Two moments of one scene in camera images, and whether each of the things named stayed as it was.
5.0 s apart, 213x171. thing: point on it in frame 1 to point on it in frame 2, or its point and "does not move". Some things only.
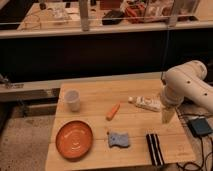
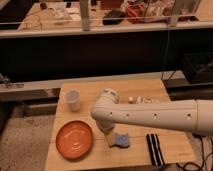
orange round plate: (74, 139) does not move
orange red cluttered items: (135, 12) does not move
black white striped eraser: (155, 150) does not move
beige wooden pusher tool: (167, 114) to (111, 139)
